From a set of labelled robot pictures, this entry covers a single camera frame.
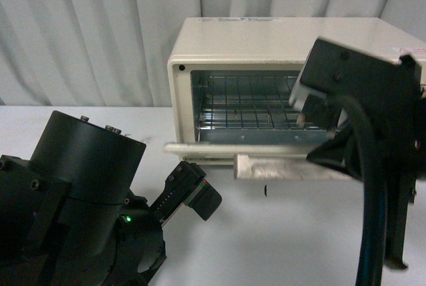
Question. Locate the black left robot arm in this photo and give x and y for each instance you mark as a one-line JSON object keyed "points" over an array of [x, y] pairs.
{"points": [[69, 217]]}

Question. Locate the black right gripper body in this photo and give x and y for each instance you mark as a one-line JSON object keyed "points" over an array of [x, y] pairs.
{"points": [[375, 111]]}

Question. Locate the metal oven wire rack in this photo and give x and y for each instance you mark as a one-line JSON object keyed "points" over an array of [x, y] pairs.
{"points": [[259, 102]]}

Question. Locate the white pleated curtain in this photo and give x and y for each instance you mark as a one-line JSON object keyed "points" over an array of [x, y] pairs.
{"points": [[114, 52]]}

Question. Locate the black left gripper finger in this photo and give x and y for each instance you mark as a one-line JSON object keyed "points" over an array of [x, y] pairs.
{"points": [[206, 202]]}

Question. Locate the cream oven door with handle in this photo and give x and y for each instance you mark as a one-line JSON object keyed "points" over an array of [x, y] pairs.
{"points": [[251, 162]]}

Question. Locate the cream Toshiba toaster oven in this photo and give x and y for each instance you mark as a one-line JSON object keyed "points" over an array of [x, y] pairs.
{"points": [[269, 44]]}

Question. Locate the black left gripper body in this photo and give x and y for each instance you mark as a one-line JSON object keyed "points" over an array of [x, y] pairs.
{"points": [[138, 234]]}

